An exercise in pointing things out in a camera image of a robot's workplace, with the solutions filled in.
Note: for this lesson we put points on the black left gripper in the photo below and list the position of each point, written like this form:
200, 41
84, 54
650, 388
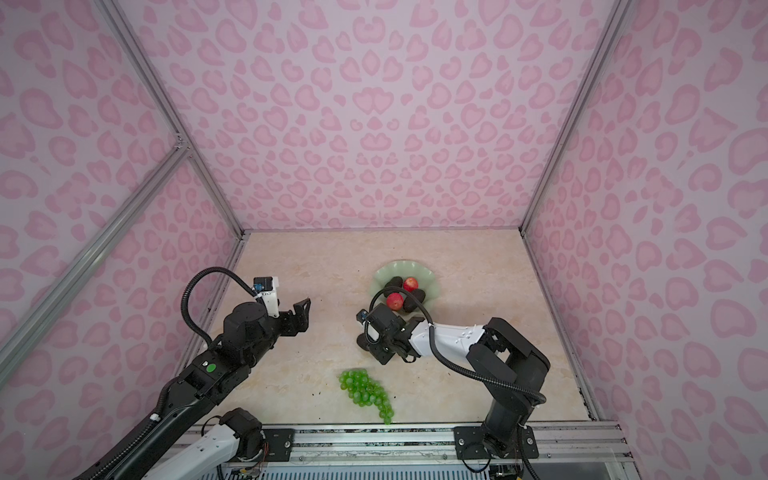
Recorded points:
302, 318

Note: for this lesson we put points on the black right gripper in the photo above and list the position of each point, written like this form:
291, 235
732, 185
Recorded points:
373, 349

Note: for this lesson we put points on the green grape bunch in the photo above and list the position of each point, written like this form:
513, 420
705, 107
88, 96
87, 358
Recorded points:
366, 391

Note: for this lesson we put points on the red apple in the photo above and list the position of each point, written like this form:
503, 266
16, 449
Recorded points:
410, 284
395, 301

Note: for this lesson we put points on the dark avocado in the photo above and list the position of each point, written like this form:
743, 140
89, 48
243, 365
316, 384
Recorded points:
394, 285
413, 299

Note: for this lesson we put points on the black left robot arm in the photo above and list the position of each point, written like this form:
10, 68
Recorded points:
249, 332

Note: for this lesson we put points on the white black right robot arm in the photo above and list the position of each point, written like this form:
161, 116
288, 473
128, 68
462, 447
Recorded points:
495, 354

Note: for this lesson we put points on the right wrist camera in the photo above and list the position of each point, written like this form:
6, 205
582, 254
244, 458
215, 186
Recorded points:
362, 316

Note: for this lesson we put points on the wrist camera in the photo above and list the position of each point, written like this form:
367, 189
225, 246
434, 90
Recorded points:
362, 316
266, 290

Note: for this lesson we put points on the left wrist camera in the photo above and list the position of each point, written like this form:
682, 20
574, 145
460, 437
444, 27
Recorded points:
266, 290

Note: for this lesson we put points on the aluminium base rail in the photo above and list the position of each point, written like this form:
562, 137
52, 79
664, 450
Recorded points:
558, 450

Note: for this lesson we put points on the aluminium diagonal wall bar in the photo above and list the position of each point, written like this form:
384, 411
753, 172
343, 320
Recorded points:
39, 320

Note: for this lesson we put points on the aluminium corner post left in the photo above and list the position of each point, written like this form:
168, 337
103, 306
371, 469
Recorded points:
128, 40

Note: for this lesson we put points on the aluminium corner post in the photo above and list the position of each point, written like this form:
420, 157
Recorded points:
128, 40
608, 40

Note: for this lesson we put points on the aluminium corner post right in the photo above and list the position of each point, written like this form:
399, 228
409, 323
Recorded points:
608, 40

